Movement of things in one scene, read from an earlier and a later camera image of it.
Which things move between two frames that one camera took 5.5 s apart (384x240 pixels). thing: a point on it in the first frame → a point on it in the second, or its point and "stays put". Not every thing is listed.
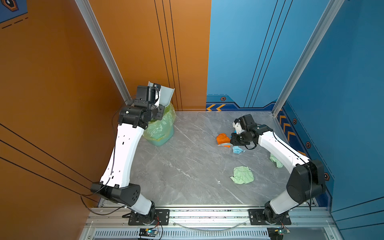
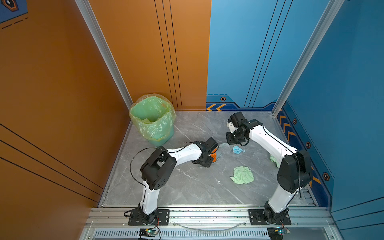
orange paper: (223, 138) → (214, 155)
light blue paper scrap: (236, 149) stays put
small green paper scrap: (278, 164) stays put
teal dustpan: (166, 93) → (217, 155)
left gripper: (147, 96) → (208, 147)
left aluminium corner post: (100, 40) stays put
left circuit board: (146, 232) stays put
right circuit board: (277, 233) stays put
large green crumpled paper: (242, 175) stays put
